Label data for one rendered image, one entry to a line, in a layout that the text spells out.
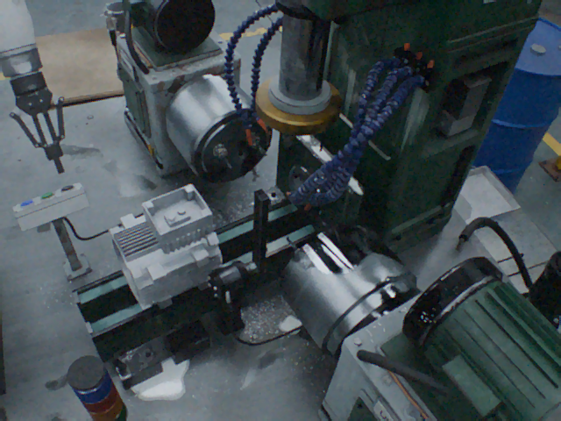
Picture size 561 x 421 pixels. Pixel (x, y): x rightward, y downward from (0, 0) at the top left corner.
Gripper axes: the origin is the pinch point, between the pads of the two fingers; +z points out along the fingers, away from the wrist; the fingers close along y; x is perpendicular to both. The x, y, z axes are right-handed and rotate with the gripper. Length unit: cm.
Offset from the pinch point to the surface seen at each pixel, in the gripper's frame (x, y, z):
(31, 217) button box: -3.5, -10.1, 10.5
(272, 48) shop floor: 210, 174, 15
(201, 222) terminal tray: -29.7, 21.5, 16.8
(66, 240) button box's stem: 3.6, -4.9, 21.3
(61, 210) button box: -3.5, -3.3, 11.5
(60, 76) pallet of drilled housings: 214, 29, -5
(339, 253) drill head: -51, 41, 25
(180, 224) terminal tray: -26.2, 17.9, 16.8
